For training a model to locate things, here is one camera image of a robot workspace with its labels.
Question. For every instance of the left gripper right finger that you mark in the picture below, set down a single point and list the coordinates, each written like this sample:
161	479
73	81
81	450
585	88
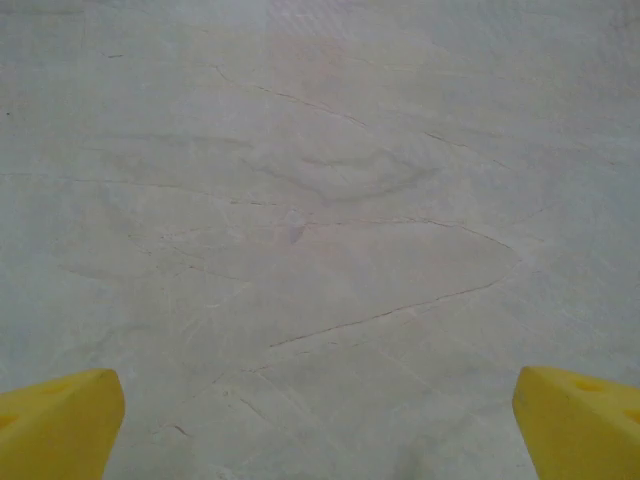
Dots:
585	435

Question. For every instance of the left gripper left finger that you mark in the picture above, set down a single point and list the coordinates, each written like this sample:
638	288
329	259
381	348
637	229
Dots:
55	430

